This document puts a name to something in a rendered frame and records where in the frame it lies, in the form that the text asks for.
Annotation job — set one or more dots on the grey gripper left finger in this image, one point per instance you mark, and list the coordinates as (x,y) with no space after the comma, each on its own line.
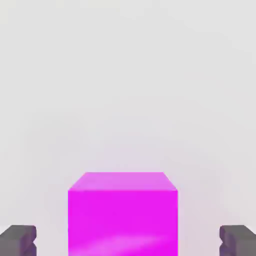
(16,241)

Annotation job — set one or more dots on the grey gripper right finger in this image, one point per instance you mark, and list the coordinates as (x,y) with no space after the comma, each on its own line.
(239,241)

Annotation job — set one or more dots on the small magenta cube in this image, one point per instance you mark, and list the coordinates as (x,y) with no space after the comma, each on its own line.
(122,216)

